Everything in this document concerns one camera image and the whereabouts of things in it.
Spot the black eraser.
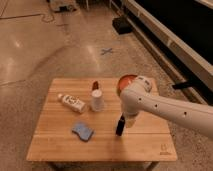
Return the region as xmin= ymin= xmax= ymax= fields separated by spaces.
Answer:
xmin=116 ymin=115 xmax=125 ymax=136

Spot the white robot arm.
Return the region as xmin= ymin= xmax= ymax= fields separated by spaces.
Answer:
xmin=117 ymin=75 xmax=213 ymax=139

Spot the red brown small object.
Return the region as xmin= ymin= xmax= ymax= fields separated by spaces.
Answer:
xmin=92 ymin=81 xmax=99 ymax=90

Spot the orange red bowl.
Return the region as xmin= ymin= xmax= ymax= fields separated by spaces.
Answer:
xmin=116 ymin=74 xmax=136 ymax=95

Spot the white paper cup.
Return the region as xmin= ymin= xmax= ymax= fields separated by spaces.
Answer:
xmin=91 ymin=89 xmax=104 ymax=111

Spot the white lying bottle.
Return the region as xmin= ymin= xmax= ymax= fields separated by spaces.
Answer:
xmin=58 ymin=94 xmax=86 ymax=113

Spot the wooden table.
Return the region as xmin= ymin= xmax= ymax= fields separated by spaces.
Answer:
xmin=26 ymin=78 xmax=177 ymax=163

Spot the black floor box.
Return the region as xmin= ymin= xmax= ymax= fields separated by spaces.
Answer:
xmin=112 ymin=17 xmax=132 ymax=35

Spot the grey equipment on floor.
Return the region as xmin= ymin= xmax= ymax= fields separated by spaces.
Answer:
xmin=46 ymin=0 xmax=76 ymax=12

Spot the floor cable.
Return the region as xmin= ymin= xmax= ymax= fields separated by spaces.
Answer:
xmin=0 ymin=0 xmax=56 ymax=24

